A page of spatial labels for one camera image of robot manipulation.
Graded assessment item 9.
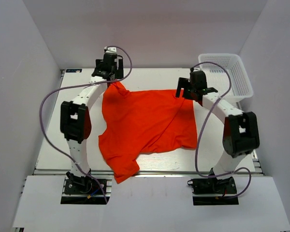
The orange t shirt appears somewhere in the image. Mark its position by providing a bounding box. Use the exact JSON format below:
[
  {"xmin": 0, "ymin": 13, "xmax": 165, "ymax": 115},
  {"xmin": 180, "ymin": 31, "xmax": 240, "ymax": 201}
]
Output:
[{"xmin": 99, "ymin": 82, "xmax": 197, "ymax": 184}]

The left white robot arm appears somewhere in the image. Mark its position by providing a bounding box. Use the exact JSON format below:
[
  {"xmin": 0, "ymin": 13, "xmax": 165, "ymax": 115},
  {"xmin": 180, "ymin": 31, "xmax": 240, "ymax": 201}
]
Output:
[{"xmin": 60, "ymin": 47, "xmax": 123, "ymax": 193}]

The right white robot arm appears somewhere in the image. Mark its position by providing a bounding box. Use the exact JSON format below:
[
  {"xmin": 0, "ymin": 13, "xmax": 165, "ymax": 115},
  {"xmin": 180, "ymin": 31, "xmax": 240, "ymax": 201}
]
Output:
[{"xmin": 175, "ymin": 68, "xmax": 260, "ymax": 193}]

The blue label sticker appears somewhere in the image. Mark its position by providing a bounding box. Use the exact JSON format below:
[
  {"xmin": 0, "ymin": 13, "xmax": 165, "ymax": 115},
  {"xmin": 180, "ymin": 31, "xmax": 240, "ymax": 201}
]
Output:
[{"xmin": 65, "ymin": 69, "xmax": 82, "ymax": 73}]

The white plastic mesh basket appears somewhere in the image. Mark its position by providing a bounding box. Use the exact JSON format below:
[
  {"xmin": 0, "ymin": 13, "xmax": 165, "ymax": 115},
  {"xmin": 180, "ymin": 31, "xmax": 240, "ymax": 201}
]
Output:
[{"xmin": 198, "ymin": 53, "xmax": 253, "ymax": 103}]

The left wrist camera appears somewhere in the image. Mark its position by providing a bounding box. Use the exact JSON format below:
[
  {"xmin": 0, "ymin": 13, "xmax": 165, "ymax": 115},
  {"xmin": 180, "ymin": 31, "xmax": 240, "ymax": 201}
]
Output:
[{"xmin": 104, "ymin": 46, "xmax": 117, "ymax": 54}]

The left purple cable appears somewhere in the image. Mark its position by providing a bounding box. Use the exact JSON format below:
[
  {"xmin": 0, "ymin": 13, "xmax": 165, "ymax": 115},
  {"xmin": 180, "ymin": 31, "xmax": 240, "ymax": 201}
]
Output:
[{"xmin": 39, "ymin": 45, "xmax": 133, "ymax": 204}]

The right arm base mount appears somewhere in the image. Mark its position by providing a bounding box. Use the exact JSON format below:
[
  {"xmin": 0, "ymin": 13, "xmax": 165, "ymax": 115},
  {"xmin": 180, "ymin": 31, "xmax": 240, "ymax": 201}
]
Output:
[{"xmin": 187, "ymin": 177, "xmax": 239, "ymax": 206}]

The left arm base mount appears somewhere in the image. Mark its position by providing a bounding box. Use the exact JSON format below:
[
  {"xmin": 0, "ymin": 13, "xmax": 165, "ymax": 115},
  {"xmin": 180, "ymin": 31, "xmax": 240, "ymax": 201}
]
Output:
[{"xmin": 60, "ymin": 172, "xmax": 111, "ymax": 205}]

